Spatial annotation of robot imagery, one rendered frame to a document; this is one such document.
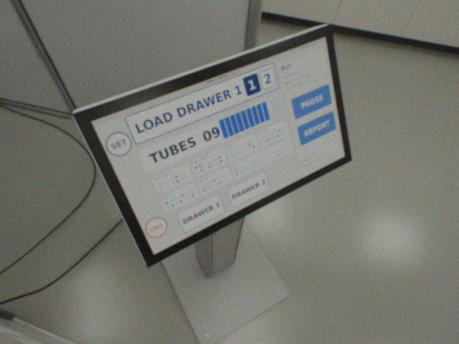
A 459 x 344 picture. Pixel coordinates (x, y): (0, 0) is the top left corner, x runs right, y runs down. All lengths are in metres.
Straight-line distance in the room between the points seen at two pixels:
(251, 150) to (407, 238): 1.44
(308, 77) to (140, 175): 0.39
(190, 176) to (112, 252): 1.17
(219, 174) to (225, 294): 1.01
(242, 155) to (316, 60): 0.25
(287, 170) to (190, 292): 1.00
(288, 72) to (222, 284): 1.13
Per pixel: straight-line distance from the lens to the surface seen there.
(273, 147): 0.67
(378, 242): 1.89
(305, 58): 0.70
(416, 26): 2.90
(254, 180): 0.67
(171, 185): 0.60
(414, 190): 2.14
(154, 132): 0.58
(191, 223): 0.64
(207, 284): 1.58
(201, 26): 1.37
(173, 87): 0.58
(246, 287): 1.59
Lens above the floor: 1.59
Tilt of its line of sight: 58 degrees down
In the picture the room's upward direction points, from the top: 6 degrees clockwise
